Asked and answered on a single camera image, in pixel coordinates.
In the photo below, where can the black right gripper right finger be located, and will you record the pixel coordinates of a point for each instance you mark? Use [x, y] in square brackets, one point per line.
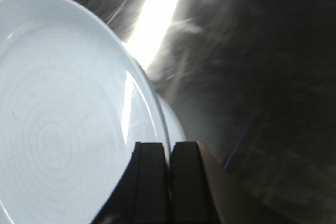
[203, 193]

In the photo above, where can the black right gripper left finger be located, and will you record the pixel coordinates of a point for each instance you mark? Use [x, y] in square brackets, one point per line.
[141, 195]

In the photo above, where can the light blue round plate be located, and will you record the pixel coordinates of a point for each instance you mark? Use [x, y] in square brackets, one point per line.
[73, 105]

